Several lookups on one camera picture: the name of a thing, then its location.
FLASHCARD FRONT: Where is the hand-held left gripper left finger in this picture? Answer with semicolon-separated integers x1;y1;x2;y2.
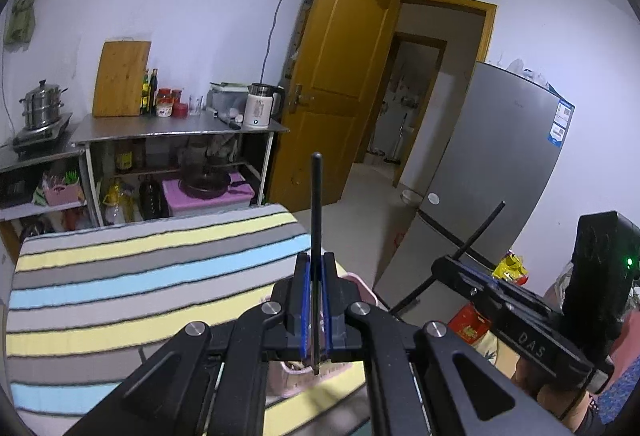
65;252;312;436

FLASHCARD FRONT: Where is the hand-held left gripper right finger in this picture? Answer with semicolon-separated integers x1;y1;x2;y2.
321;252;576;436

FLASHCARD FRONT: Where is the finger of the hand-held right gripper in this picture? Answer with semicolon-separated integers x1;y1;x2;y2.
451;256;562;318
431;256;507;323

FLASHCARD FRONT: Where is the person's right hand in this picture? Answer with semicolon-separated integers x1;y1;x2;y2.
515;356;593;422

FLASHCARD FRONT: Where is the yellow snack packet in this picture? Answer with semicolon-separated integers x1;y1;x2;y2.
492;252;530;286

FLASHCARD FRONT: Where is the red cardboard box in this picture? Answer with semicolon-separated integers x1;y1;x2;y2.
447;303;493;355

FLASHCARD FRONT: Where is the person's patterned clothing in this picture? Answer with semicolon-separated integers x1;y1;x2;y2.
590;316;640;428

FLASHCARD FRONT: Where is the grey refrigerator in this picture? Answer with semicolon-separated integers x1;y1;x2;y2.
372;61;576;317

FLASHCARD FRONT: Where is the black frying pan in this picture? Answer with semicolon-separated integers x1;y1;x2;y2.
179;166;256;200

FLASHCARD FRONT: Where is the pink storage box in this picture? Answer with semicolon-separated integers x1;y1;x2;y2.
162;176;251;218

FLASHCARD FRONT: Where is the striped tablecloth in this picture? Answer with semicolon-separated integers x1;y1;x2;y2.
5;203;373;436

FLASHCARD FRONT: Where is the dark glass jug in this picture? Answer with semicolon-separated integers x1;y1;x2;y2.
138;176;169;220

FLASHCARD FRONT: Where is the white electric kettle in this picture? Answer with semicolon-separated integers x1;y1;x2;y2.
243;83;286;130

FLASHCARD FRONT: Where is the yellow cooking oil bottle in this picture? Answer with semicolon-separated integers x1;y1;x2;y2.
102;179;138;225

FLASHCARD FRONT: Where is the white plastic bag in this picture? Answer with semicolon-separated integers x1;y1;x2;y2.
505;59;551;84

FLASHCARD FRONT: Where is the steel kitchen table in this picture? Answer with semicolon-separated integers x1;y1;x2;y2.
72;113;291;228

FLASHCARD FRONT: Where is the white storage box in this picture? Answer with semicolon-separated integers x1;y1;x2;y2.
207;83;251;117

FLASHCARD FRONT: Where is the yellow wooden door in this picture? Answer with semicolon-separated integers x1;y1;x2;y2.
269;0;401;213

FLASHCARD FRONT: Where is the brown sauce bottle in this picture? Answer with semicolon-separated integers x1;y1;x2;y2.
115;140;133;174

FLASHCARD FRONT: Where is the small pink basket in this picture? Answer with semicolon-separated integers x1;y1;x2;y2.
42;181;86;208

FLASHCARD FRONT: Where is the wooden cutting board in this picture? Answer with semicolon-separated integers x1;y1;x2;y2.
92;40;152;118

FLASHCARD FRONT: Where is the low steel shelf unit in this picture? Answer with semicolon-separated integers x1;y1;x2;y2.
0;143;98;237

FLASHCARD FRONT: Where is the black induction cooker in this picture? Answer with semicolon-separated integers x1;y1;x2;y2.
11;112;73;156

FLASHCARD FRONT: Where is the steel steamer pot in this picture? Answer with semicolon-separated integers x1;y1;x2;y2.
20;79;68;129

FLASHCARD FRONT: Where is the green hanging cloth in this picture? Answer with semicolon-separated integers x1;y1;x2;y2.
4;0;46;47

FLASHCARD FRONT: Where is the wooden door frame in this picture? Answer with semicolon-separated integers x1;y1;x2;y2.
392;0;498;188

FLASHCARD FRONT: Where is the wall power cable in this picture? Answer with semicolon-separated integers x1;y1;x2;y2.
260;0;306;87

